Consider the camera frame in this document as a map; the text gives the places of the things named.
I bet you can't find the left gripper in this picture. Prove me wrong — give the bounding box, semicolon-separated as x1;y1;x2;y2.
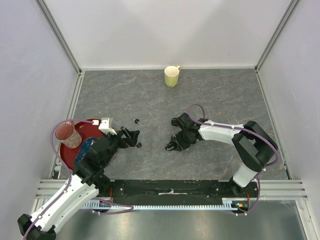
102;126;140;167

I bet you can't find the black marbled charging case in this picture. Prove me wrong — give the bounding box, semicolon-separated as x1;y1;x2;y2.
165;142;178;152

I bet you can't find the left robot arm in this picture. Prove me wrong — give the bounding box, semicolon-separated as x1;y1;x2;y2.
17;127;140;240

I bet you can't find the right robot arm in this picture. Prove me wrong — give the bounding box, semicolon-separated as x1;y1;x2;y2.
165;112;280;197

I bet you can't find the blue plate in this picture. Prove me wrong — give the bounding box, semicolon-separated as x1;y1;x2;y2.
73;137;99;167

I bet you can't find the red round tray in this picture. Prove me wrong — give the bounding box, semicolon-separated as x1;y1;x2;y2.
59;122;103;170

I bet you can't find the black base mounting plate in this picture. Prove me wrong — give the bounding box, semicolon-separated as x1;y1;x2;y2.
99;179;258;200

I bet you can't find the pink floral mug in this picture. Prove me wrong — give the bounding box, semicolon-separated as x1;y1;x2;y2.
55;121;82;149

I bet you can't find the yellow-green mug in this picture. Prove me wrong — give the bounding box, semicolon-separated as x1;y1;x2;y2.
164;66;181;88

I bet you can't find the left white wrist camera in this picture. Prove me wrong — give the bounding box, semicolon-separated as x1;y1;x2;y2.
98;117;117;135

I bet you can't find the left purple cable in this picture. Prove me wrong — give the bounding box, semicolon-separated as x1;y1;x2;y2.
22;118;100;238

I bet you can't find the purple cable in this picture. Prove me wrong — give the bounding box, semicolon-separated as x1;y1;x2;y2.
22;118;100;238
187;103;280;216

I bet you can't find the slotted cable duct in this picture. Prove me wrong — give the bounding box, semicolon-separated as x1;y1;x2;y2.
81;199;249;211

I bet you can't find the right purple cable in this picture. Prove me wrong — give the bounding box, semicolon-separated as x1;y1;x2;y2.
187;103;280;216

